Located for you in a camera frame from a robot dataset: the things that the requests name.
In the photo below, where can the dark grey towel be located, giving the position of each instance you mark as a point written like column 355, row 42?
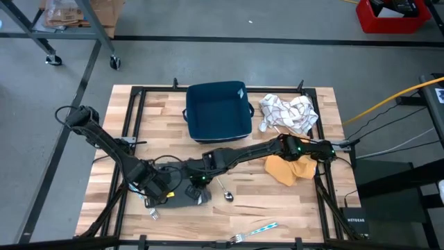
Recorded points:
column 175, row 200

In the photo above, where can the cardboard box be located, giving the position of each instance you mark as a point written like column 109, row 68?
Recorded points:
column 107, row 14

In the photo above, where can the grey metal wheeled cart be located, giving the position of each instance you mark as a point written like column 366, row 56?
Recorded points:
column 92, row 21

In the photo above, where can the plastic wrapped cardboard pack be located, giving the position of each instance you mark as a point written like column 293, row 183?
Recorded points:
column 64, row 15

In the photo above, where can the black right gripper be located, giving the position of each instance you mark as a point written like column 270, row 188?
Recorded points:
column 208, row 166

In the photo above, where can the blue fabric basket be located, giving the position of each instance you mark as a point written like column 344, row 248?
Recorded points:
column 218, row 111

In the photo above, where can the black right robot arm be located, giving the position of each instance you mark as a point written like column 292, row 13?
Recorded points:
column 256, row 151

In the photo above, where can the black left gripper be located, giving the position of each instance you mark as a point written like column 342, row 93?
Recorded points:
column 156, row 184

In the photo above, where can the mustard yellow towel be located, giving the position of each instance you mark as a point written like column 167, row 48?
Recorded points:
column 288, row 172

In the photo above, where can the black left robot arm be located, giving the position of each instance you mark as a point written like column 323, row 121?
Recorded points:
column 107, row 147

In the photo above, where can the black stand with marker tag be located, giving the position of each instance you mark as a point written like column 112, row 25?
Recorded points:
column 433, row 104

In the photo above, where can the black metal rig frame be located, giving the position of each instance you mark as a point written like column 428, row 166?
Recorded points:
column 156, row 89

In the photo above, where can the black Netgear switch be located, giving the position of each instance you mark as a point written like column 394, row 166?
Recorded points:
column 355, row 222

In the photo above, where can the red plastic crate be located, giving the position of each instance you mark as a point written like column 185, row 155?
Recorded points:
column 392, row 26

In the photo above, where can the black electronic device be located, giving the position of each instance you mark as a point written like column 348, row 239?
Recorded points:
column 399, row 7

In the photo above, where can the black power strip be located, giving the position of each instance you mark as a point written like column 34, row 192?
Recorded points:
column 407, row 100

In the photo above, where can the white checked towel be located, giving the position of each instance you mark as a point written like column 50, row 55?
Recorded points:
column 288, row 114

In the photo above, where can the black side table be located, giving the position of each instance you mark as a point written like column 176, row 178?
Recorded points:
column 388, row 194

